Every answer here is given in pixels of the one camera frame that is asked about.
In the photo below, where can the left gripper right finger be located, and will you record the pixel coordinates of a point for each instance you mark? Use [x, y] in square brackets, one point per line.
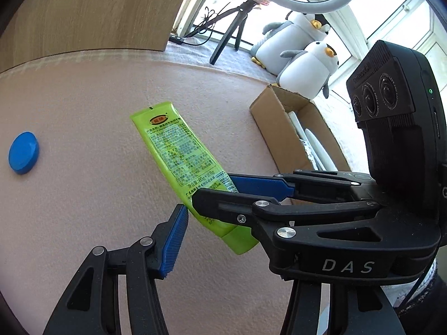
[353, 309]

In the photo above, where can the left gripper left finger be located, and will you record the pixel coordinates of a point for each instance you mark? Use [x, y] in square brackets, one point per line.
[90, 303]

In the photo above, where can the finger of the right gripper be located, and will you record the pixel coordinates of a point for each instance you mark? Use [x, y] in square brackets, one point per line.
[233, 208]
[309, 186]

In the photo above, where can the green tube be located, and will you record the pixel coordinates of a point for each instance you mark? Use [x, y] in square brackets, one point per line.
[188, 166]

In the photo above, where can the white massage stick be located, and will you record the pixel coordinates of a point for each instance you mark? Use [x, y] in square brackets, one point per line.
[320, 159]

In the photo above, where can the brown cardboard box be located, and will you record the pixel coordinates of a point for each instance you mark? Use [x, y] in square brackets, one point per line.
[270, 111]

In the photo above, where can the front penguin plush toy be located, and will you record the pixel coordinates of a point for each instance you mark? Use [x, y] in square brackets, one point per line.
[308, 71]

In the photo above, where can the penguin plush toy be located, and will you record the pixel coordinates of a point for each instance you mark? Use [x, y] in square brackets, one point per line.
[295, 33]
[308, 71]

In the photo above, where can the rear penguin plush toy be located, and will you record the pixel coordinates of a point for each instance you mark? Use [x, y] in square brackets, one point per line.
[295, 33]

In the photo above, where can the blue round lid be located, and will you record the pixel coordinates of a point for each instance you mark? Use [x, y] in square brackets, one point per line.
[23, 153]

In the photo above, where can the black tripod stand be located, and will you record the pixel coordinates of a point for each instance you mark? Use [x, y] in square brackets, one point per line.
[237, 25]

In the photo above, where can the wooden board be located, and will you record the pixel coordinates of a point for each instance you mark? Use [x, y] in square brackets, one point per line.
[41, 28]

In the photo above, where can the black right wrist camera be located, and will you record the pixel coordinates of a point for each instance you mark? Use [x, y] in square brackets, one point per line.
[398, 107]

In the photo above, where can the black cable remote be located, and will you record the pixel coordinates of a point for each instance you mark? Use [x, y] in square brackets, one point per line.
[176, 39]

